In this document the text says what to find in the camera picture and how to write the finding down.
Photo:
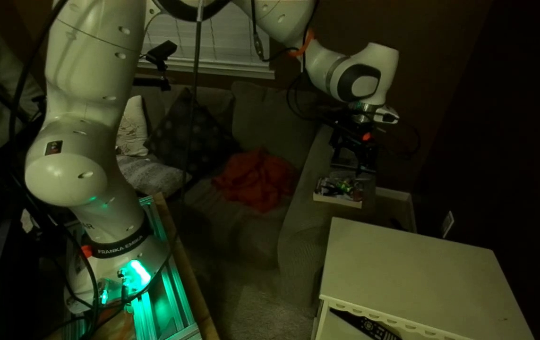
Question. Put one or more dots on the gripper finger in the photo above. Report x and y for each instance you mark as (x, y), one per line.
(368, 166)
(339, 164)

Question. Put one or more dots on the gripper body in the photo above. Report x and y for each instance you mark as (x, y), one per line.
(352, 138)

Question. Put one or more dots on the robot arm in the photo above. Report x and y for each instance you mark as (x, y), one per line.
(90, 94)

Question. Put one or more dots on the novel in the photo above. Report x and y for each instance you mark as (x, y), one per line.
(338, 197)

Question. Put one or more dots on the red cloth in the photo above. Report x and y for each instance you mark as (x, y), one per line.
(255, 179)

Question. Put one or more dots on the grey sofa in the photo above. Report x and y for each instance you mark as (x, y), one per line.
(260, 222)

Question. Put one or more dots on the white side table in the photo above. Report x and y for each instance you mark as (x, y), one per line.
(416, 278)

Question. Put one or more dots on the dark dotted pillow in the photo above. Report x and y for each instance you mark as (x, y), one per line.
(194, 137)

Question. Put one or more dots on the black remote control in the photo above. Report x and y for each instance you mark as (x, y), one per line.
(369, 327)

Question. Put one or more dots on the window with white blinds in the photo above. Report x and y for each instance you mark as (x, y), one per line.
(222, 38)

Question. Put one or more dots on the grey knitted blanket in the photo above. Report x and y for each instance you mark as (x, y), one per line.
(151, 174)

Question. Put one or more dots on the white printed pillow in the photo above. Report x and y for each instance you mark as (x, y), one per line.
(132, 127)

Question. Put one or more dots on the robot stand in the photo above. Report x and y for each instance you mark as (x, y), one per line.
(175, 302)

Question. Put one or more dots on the camera on mount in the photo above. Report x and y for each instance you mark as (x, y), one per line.
(160, 53)

